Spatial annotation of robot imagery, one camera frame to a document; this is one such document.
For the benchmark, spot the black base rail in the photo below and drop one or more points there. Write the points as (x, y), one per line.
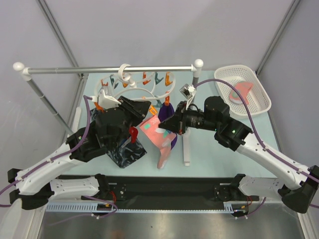
(170, 193)

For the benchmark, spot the white round clip hanger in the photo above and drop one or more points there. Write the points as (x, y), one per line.
(156, 89)

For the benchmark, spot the white silver clothes rack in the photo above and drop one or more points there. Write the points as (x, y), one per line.
(26, 74)

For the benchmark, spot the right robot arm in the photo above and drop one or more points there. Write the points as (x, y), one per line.
(295, 184)

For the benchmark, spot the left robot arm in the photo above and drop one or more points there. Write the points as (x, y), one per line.
(38, 185)

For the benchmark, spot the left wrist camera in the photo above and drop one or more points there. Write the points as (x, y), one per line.
(104, 100)

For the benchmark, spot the dark patterned shorts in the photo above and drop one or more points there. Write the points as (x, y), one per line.
(121, 151)

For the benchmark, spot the purple cloth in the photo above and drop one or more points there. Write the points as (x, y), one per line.
(164, 113)

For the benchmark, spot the santa christmas sock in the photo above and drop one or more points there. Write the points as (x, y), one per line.
(133, 133)

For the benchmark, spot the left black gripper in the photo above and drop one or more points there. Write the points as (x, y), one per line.
(137, 109)

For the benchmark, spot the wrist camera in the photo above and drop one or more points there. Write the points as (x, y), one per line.
(189, 92)
(104, 100)

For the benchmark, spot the pink sock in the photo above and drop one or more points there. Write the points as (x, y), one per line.
(243, 88)
(160, 137)

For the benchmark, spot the white plastic basket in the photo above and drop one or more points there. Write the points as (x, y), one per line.
(259, 101)

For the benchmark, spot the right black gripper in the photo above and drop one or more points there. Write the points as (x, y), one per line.
(180, 119)

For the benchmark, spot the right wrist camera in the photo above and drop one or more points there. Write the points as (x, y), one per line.
(189, 92)

